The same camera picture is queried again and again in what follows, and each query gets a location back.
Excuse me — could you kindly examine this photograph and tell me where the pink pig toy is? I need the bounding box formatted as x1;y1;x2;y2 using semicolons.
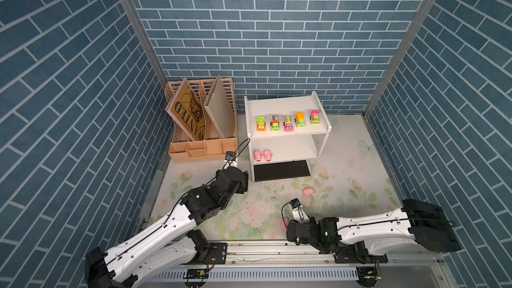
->
263;149;273;162
253;150;262;162

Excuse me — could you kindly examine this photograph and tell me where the pink green toy truck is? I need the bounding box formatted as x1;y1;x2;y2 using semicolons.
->
257;116;266;132

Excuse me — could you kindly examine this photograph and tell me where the green striped toy car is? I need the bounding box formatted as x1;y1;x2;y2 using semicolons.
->
283;115;294;132

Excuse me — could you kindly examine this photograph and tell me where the orange green toy car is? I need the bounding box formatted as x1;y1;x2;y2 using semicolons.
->
295;112;305;128

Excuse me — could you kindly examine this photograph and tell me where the pink green toy car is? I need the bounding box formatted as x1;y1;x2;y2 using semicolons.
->
310;110;321;125

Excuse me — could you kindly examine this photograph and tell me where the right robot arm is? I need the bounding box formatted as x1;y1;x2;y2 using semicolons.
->
286;199;462;264

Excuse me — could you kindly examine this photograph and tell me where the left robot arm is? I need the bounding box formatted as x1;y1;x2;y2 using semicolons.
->
85;167;249;287

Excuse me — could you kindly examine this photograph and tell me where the peach desk file organizer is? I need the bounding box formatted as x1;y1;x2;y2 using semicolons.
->
165;76;237;163

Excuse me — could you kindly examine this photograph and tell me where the floral table mat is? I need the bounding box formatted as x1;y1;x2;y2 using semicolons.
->
143;113;405;241

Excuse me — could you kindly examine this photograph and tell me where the white three-tier shelf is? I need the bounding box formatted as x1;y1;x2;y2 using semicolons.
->
244;91;332;182

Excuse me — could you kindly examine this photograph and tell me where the beige board book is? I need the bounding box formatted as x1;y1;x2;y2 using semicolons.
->
205;76;235;139

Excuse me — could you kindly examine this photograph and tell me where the wanted poster book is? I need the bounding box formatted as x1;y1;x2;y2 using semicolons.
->
165;79;206;141

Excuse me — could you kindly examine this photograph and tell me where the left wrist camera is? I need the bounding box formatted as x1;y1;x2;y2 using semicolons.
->
223;151;238;169

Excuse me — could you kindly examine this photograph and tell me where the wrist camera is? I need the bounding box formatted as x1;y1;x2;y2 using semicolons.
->
289;198;310;223
223;151;238;169

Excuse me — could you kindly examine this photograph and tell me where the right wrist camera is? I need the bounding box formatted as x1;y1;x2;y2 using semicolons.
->
289;198;310;223

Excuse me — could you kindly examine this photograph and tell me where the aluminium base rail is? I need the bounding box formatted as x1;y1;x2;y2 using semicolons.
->
214;240;445;267

